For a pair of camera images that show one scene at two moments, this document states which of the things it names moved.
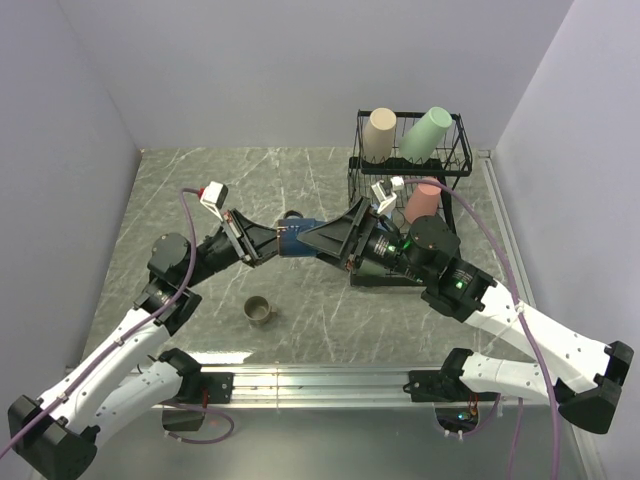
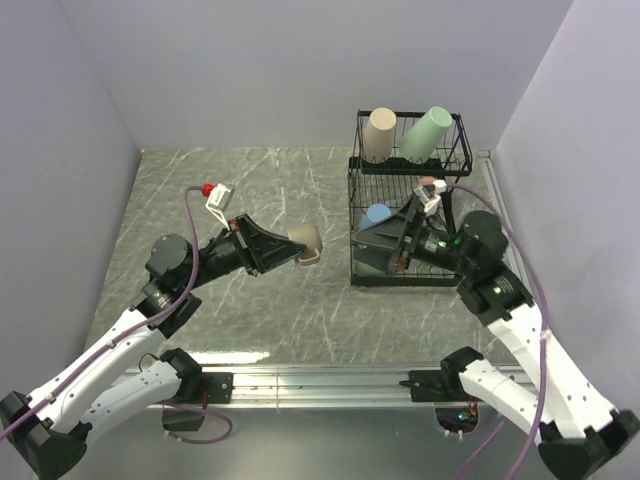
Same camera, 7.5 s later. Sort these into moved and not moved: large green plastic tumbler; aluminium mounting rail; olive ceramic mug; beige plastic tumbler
Moved: olive ceramic mug
Not moved: beige plastic tumbler; aluminium mounting rail; large green plastic tumbler
